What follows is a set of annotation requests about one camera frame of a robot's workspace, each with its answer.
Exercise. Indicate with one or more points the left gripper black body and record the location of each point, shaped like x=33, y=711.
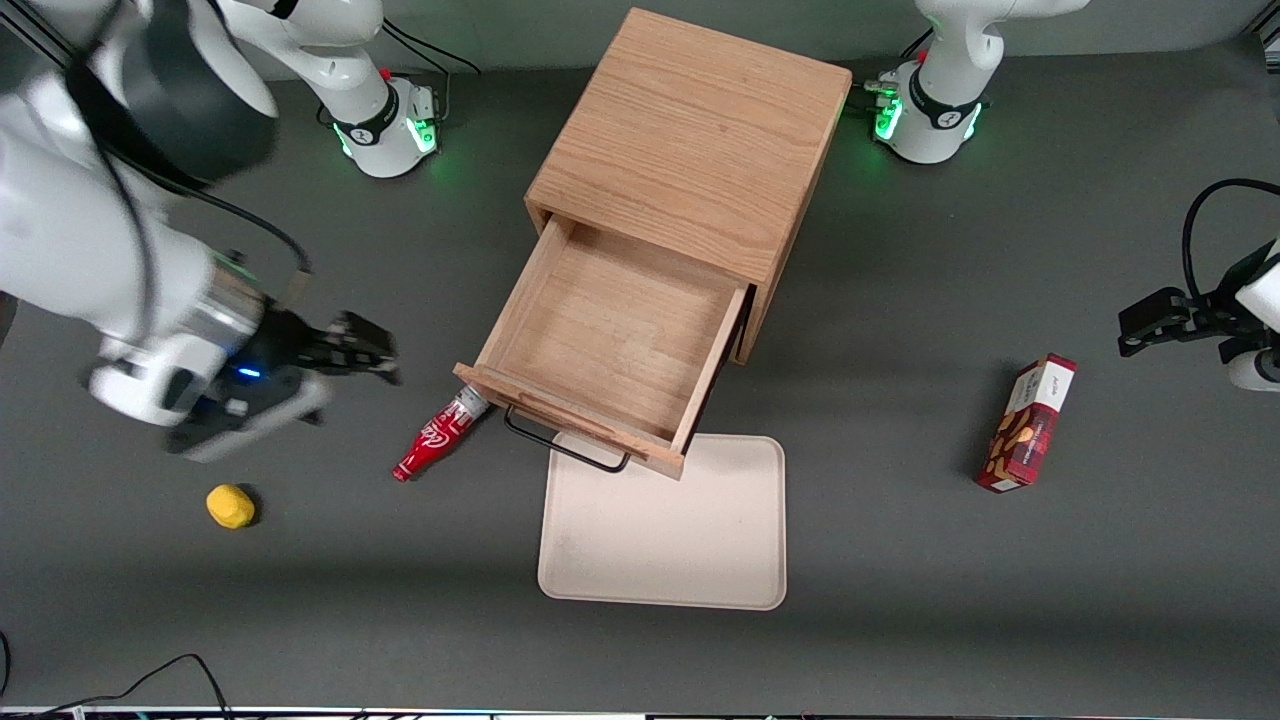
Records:
x=1209, y=309

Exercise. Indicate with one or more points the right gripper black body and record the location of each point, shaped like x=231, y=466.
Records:
x=291, y=343

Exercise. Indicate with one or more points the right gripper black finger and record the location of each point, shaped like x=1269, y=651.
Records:
x=372, y=366
x=365, y=337

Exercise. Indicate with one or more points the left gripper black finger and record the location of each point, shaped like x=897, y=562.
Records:
x=1234, y=350
x=1155, y=318

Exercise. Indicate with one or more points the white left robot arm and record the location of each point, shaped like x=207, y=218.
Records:
x=935, y=120

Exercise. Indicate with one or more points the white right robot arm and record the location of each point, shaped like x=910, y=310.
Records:
x=60, y=230

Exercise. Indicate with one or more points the wooden drawer cabinet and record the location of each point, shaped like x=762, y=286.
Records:
x=700, y=140

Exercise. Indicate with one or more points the red cola bottle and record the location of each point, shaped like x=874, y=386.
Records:
x=435, y=440

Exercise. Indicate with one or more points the yellow lemon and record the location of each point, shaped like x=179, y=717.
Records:
x=231, y=506

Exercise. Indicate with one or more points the red plaid cookie box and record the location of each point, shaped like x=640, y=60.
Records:
x=1030, y=425

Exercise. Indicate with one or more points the beige plastic tray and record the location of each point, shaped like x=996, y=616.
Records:
x=660, y=545

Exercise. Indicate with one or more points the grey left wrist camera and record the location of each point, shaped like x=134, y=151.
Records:
x=1252, y=372

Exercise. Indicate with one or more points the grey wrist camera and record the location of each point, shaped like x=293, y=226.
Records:
x=240, y=425
x=1252, y=372

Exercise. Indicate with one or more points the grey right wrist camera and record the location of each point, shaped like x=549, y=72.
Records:
x=240, y=425

